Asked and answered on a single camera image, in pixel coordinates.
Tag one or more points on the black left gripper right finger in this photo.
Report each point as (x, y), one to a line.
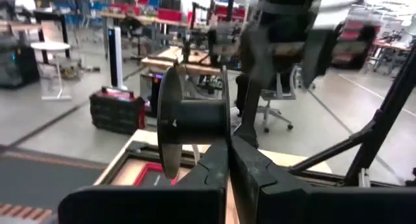
(325, 207)

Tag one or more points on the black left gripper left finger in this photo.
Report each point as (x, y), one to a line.
(146, 207)

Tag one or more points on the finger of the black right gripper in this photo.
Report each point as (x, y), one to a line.
(320, 55)
(252, 113)

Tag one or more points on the red and black square tray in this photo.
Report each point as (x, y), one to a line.
(143, 177)

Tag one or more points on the white office chair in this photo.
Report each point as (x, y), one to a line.
(276, 94)

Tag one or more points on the red storage rack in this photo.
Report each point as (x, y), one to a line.
(351, 42)

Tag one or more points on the wooden workbench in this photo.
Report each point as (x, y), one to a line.
(195, 68)

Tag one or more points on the black and red toolbox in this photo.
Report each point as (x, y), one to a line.
(113, 115)

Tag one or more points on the black computer tower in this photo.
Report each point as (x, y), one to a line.
(148, 87)

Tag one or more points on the dark mat with striped edges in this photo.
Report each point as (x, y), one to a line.
(39, 181)

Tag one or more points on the white and black tower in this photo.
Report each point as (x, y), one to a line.
(118, 55)

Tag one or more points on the round white table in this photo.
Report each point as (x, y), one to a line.
(50, 46)

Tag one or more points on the black cabinet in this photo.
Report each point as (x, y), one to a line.
(16, 66)

